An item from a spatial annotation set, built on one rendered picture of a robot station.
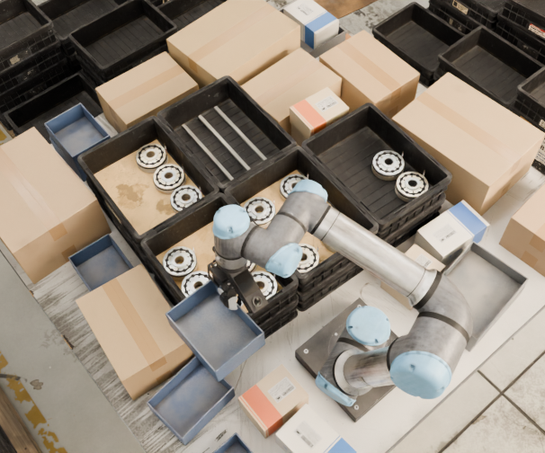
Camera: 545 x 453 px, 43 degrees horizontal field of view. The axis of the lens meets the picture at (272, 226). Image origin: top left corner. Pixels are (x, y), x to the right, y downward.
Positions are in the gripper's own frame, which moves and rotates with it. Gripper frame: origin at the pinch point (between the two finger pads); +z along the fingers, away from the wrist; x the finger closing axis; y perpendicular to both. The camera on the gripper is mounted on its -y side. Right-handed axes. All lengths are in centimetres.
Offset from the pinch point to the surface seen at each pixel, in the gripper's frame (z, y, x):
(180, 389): 43.0, 7.7, 15.7
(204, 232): 27, 40, -17
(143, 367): 27.9, 13.4, 22.7
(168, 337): 27.0, 16.3, 12.4
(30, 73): 69, 188, -21
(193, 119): 25, 81, -41
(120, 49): 58, 164, -56
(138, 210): 28, 60, -5
